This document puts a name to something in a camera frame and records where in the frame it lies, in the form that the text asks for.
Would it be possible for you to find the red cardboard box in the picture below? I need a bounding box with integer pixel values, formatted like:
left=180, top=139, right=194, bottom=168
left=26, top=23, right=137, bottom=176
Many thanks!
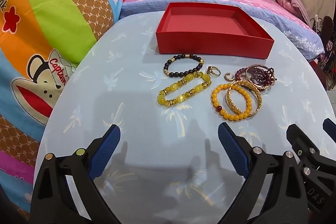
left=155, top=2, right=275, bottom=60

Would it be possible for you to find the cartoon monkey blanket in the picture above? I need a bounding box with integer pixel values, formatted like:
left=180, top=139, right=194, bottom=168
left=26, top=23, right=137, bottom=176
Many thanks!
left=0, top=0, right=125, bottom=215

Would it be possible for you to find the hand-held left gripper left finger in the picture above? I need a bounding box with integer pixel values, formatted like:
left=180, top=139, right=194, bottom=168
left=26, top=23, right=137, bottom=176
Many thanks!
left=31, top=124, right=121, bottom=224

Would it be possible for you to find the thin gold bangle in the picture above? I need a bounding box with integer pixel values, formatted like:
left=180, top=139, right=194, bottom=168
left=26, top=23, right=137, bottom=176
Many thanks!
left=245, top=64, right=278, bottom=90

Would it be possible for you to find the dark red bead bracelet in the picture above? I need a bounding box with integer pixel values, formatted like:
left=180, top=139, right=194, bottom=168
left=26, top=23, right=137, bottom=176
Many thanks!
left=235, top=65, right=278, bottom=91

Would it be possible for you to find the orange bead bracelet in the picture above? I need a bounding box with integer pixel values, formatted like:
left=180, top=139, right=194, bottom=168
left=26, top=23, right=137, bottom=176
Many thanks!
left=211, top=83, right=253, bottom=122

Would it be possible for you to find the yellow translucent bead bracelet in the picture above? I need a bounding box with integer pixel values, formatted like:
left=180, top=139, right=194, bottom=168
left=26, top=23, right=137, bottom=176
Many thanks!
left=157, top=71, right=212, bottom=109

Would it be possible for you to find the black bead bracelet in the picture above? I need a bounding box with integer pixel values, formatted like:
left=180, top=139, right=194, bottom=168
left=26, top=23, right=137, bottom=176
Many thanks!
left=163, top=54, right=205, bottom=78

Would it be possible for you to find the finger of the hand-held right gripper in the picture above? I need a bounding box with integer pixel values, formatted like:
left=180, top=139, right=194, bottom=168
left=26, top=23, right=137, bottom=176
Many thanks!
left=323, top=118, right=336, bottom=137
left=286, top=124, right=321, bottom=163

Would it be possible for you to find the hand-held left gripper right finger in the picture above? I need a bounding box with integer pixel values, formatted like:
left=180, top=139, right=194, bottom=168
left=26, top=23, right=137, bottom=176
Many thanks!
left=218, top=122, right=309, bottom=224

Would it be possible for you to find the small garnet bead bracelet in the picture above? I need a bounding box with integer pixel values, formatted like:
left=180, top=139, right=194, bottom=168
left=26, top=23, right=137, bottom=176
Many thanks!
left=249, top=68, right=274, bottom=88

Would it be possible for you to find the gold ring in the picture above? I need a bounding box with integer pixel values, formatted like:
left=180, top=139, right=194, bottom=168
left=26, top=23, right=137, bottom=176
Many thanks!
left=206, top=66, right=221, bottom=78

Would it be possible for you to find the dark wooden chair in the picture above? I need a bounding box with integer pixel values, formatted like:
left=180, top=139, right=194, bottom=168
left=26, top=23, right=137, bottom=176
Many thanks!
left=311, top=15, right=336, bottom=89

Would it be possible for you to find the wide gold filigree bangle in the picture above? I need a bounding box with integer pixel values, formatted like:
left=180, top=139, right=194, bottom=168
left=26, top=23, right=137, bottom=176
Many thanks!
left=225, top=80, right=263, bottom=118

